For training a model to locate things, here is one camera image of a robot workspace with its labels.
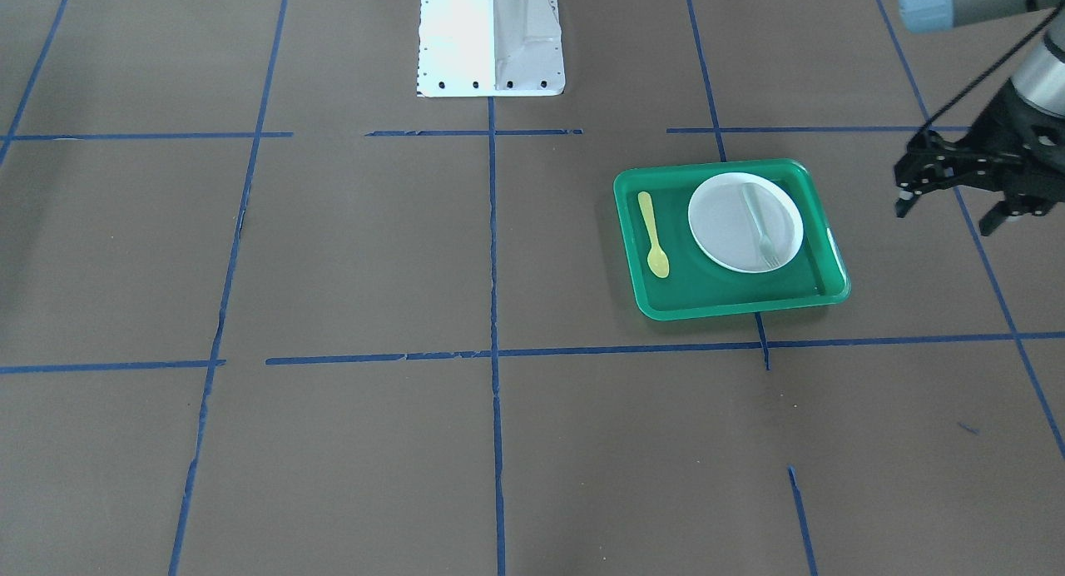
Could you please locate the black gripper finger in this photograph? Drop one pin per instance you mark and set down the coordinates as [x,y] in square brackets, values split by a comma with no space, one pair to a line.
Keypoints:
[921,165]
[1010,208]

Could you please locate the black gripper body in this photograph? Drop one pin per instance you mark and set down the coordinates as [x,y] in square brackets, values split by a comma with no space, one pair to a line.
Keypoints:
[995,125]

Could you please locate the yellow plastic spoon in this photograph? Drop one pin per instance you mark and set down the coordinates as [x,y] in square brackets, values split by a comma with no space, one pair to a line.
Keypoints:
[656,259]

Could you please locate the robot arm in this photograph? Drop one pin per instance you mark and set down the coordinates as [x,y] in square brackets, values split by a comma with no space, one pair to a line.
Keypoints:
[1040,78]

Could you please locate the pale green plastic fork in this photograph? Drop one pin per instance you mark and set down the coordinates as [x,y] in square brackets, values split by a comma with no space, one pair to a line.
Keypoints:
[766,247]

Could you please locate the white round plate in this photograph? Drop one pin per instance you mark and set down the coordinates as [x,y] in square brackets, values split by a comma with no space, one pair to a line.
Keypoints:
[720,222]

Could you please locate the green plastic tray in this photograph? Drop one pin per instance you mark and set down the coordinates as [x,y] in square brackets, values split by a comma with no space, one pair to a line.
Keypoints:
[699,288]

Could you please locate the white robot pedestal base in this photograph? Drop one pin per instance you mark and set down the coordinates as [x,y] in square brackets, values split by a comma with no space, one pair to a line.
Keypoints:
[490,48]

